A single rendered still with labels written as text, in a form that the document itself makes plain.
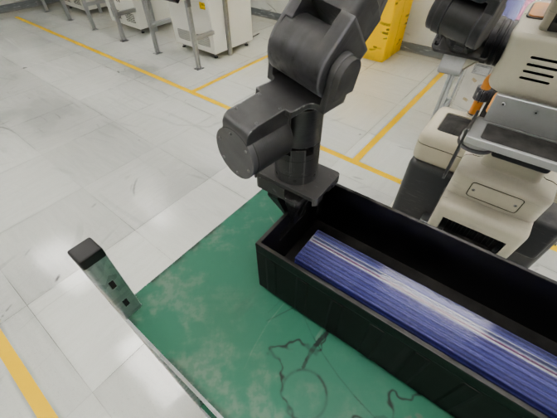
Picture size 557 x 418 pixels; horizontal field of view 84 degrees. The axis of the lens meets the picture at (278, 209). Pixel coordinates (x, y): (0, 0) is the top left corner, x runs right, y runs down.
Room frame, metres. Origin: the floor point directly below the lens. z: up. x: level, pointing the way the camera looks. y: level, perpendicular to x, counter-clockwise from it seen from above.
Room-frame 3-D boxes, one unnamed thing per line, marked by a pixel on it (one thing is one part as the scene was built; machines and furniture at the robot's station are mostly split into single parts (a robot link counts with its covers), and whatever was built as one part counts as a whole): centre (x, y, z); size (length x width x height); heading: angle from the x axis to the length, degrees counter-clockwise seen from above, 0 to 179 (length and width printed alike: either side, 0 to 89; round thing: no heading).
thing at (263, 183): (0.33, -0.02, 1.08); 0.07 x 0.07 x 0.09; 54
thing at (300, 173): (0.32, -0.02, 1.15); 0.10 x 0.07 x 0.07; 54
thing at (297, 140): (0.32, -0.02, 1.21); 0.07 x 0.06 x 0.07; 136
